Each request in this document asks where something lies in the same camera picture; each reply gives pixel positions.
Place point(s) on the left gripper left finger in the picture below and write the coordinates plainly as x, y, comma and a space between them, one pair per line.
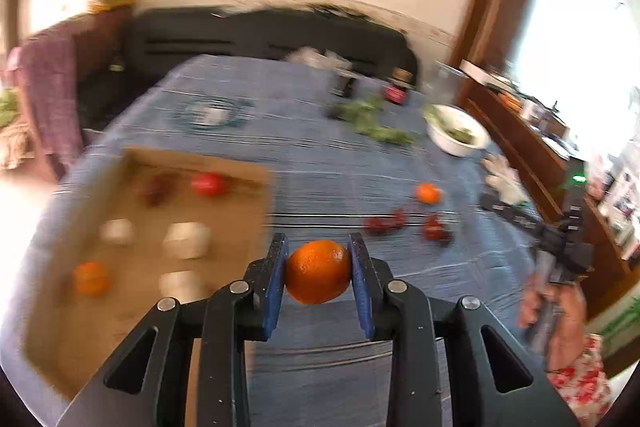
144, 382

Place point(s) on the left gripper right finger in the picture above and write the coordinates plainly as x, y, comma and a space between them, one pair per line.
458, 349

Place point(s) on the large red date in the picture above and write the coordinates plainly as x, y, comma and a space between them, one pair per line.
433, 229

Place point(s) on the orange mandarin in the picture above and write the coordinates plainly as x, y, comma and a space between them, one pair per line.
91, 279
318, 272
428, 194

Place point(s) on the right hand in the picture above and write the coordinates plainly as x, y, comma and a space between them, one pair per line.
557, 313

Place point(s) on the long white yam piece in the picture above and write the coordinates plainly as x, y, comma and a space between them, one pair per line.
185, 286

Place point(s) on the white glove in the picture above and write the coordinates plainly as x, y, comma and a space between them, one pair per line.
503, 179

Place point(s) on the white yam cylinder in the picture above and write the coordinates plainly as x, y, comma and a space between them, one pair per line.
187, 240

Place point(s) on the dark small plum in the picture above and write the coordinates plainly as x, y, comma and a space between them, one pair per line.
446, 239

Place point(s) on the cardboard tray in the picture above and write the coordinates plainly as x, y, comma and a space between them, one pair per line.
69, 336

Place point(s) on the red tomato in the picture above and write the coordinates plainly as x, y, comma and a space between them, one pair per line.
211, 184

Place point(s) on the small white yam chunk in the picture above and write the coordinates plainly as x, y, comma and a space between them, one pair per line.
119, 232

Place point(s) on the orange mandarin in tray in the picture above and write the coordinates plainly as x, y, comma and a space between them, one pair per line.
91, 279

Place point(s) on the large dark date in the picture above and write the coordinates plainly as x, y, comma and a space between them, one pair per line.
158, 188

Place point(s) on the white bowl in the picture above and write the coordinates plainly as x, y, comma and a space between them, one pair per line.
454, 131

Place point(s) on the blue plaid tablecloth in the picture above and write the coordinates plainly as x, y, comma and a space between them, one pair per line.
328, 178

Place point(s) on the clear glass jar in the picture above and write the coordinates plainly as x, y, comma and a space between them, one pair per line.
443, 83

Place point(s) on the green leafy vegetable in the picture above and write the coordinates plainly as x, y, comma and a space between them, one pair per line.
362, 115

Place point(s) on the red labelled jar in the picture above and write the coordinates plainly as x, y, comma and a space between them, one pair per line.
398, 86

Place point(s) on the black sofa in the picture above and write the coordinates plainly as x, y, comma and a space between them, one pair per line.
112, 76

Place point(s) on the purple cloth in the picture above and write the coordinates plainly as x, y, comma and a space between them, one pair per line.
44, 70

